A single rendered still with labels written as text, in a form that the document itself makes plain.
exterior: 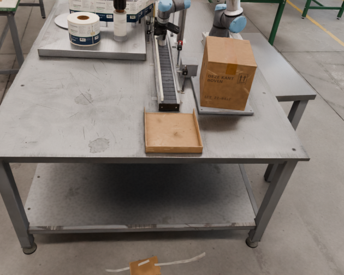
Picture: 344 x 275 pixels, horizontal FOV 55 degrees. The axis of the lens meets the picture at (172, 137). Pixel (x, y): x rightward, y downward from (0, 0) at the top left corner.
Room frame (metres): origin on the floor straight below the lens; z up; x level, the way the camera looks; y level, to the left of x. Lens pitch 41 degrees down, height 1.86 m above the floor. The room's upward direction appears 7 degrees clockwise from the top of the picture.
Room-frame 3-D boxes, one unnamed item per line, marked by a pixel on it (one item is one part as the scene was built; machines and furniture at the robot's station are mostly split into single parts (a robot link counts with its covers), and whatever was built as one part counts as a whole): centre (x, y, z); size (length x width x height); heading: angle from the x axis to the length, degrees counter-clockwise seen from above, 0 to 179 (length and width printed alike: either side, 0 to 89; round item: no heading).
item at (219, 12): (2.24, -0.25, 1.07); 0.13 x 0.12 x 0.14; 29
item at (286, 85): (2.07, -0.30, 0.81); 0.90 x 0.90 x 0.04; 16
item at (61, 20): (2.30, 0.78, 0.89); 0.31 x 0.31 x 0.01
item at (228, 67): (1.61, -0.25, 0.99); 0.30 x 0.24 x 0.27; 1
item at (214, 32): (2.25, -0.25, 0.96); 0.15 x 0.15 x 0.10
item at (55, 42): (2.27, 0.62, 0.86); 0.80 x 0.67 x 0.05; 9
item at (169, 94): (2.22, 0.16, 0.86); 1.65 x 0.08 x 0.04; 9
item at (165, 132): (1.24, 0.01, 0.85); 0.30 x 0.26 x 0.04; 9
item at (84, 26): (2.03, 0.65, 0.95); 0.20 x 0.20 x 0.14
